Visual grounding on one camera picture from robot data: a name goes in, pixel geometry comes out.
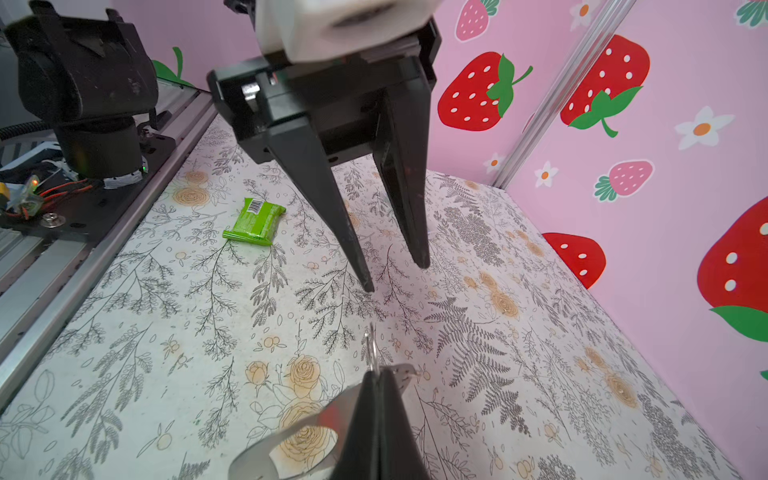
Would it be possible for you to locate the green packet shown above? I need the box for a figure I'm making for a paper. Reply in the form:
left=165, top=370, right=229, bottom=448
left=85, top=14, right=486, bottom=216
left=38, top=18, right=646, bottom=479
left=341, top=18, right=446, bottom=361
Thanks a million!
left=222, top=198, right=286, bottom=246

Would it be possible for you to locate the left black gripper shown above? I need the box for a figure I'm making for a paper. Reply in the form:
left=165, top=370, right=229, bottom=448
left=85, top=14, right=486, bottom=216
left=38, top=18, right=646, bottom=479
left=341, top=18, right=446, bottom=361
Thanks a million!
left=207, top=19, right=441, bottom=293

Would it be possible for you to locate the silver key ring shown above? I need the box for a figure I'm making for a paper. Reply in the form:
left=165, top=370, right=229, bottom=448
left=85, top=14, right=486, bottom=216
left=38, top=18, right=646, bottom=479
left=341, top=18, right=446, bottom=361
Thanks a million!
left=362, top=323, right=382, bottom=379

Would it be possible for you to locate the metal key holder plate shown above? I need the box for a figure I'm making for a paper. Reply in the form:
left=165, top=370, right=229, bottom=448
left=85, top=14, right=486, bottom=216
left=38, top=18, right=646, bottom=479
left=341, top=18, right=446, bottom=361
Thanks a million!
left=228, top=364, right=415, bottom=479

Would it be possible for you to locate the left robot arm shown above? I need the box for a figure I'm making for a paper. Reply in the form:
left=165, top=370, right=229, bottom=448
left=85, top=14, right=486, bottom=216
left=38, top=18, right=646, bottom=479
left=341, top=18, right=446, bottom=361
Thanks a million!
left=6, top=1, right=441, bottom=291

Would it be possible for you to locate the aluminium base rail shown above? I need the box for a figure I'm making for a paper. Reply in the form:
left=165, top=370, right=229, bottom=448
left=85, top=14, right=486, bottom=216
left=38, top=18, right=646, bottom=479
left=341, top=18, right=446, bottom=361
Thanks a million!
left=1, top=83, right=216, bottom=406

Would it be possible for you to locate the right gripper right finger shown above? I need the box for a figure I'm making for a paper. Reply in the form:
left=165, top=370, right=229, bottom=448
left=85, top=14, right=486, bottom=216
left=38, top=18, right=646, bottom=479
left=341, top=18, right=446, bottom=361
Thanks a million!
left=379, top=370, right=429, bottom=480

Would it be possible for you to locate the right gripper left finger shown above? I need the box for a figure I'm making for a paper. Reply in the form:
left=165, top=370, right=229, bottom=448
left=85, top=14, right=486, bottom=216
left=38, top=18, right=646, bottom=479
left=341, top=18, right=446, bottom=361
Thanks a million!
left=330, top=372, right=380, bottom=480

